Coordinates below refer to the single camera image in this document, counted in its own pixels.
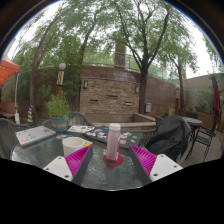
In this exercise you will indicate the white ceramic mug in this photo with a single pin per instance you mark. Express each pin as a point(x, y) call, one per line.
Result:
point(71, 146)

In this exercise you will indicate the white sticker-covered book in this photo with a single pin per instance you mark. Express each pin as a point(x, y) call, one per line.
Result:
point(80, 129)

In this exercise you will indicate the slim wooden lamp post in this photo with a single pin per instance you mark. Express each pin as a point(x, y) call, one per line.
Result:
point(177, 100)

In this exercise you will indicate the green potted plant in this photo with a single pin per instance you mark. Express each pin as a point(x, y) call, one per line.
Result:
point(57, 108)

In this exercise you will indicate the black laptop with stickers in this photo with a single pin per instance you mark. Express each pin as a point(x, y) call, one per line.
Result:
point(131, 138)

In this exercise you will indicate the round grey patio table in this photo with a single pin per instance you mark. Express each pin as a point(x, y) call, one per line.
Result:
point(195, 121)

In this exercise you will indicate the pink drink bottle white cap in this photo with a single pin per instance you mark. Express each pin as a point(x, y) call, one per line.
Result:
point(113, 143)

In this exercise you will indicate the grey wall box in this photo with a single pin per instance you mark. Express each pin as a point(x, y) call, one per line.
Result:
point(148, 107)

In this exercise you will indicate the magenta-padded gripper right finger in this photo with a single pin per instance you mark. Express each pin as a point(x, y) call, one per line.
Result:
point(146, 159)

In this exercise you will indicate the flat round red coaster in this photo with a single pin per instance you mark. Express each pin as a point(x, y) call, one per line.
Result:
point(115, 163)

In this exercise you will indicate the black metal chair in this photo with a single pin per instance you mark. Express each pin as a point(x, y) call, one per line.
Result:
point(204, 138)

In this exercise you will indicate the silver laptop with stickers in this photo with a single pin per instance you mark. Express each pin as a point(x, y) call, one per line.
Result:
point(35, 135)

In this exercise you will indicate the closed maroon umbrella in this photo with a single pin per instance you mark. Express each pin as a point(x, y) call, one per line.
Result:
point(216, 98)

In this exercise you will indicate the yellow blue striped cone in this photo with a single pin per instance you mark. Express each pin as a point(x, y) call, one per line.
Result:
point(30, 115)

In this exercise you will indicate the grey chair holding jacket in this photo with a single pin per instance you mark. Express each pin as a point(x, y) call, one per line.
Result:
point(186, 146)

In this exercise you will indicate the wooden bench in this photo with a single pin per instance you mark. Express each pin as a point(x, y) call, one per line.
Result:
point(6, 110)

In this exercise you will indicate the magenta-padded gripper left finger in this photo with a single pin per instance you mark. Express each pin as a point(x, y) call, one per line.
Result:
point(77, 160)

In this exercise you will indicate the small sticker-covered card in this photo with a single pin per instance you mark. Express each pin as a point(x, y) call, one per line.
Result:
point(62, 136)

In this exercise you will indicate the globe-topped wooden lamp post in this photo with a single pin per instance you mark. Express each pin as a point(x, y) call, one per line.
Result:
point(60, 80)

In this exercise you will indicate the orange patio umbrella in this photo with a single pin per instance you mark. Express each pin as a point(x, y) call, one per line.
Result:
point(6, 68)

